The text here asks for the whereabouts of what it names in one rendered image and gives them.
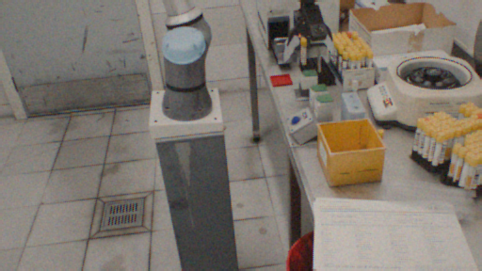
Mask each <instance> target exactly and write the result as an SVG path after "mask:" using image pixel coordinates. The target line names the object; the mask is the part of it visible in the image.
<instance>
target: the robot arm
mask: <svg viewBox="0 0 482 271"><path fill-rule="evenodd" d="M297 1H298V2H300V9H299V10H294V27H292V30H290V32H289V35H288V39H287V41H286V43H285V49H284V53H283V61H284V62H286V61H288V60H289V59H290V56H291V54H292V53H293V52H294V48H296V46H298V45H299V44H300V39H299V38H298V35H301V36H303V37H304V38H305V39H306V37H307V36H310V39H311V41H319V40H321V41H322V42H323V43H325V44H326V47H327V48H328V50H329V53H330V54H331V56H332V57H334V54H335V49H334V44H333V39H332V33H331V30H330V29H329V27H328V26H327V25H326V24H325V23H324V21H323V16H322V12H321V10H320V7H319V6H318V4H317V5H316V4H315V2H317V1H319V0H297ZM162 3H163V5H164V7H165V9H166V12H167V19H166V20H165V24H166V26H167V30H168V32H167V34H166V35H165V36H164V38H163V39H162V53H163V58H164V67H165V76H166V89H165V92H164V96H163V98H162V113H163V115H165V116H166V117H167V118H168V119H170V120H178V121H193V120H202V119H203V118H205V117H206V116H207V115H210V114H211V111H212V109H213V103H212V99H211V95H210V93H209V91H208V89H207V87H206V69H205V61H206V55H207V52H208V49H209V47H210V45H211V38H212V33H211V26H210V25H209V24H208V22H207V21H206V20H205V19H204V17H203V15H202V10H201V9H200V8H197V7H195V5H194V3H193V0H162Z"/></svg>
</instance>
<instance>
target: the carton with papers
mask: <svg viewBox="0 0 482 271"><path fill-rule="evenodd" d="M456 27H457V23H455V22H453V21H449V20H448V19H447V18H446V17H445V16H444V14H443V13H442V12H440V15H438V14H437V13H436V10H435V7H434V6H433V5H431V4H430V3H427V2H424V3H407V4H403V5H402V4H390V5H387V6H381V7H380V8H379V9H378V10H375V9H374V8H353V9H350V21H349V32H351V34H352V32H353V31H356V32H357V34H359V38H361V39H362V40H363V42H365V44H368V47H369V49H372V52H374V53H373V55H374V56H391V55H399V54H405V53H412V52H426V51H434V50H441V49H442V50H443V51H445V52H446V53H447V54H448V56H450V55H451V52H452V47H453V38H454V35H455V31H456Z"/></svg>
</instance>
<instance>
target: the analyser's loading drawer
mask: <svg viewBox="0 0 482 271"><path fill-rule="evenodd" d="M287 39H288V38H287V36H286V35H280V36H274V37H269V40H270V42H271V44H272V46H273V48H274V53H275V54H276V56H277V58H278V64H285V63H292V62H297V52H293V53H292V54H291V56H290V59H289V60H288V61H286V62H284V61H283V53H284V49H285V43H286V41H287Z"/></svg>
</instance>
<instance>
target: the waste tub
mask: <svg viewBox="0 0 482 271"><path fill-rule="evenodd" d="M317 126H318V140H317V157H318V161H319V163H320V165H321V168H323V173H324V175H325V178H326V179H327V182H328V186H329V187H332V186H345V185H352V184H358V183H371V182H381V180H382V173H383V168H384V161H385V155H386V150H387V148H386V145H385V144H384V142H383V141H382V140H381V137H380V136H379V134H378V133H377V129H376V128H375V127H374V125H373V124H372V122H371V120H369V119H364V120H343V121H336V122H329V123H322V124H317Z"/></svg>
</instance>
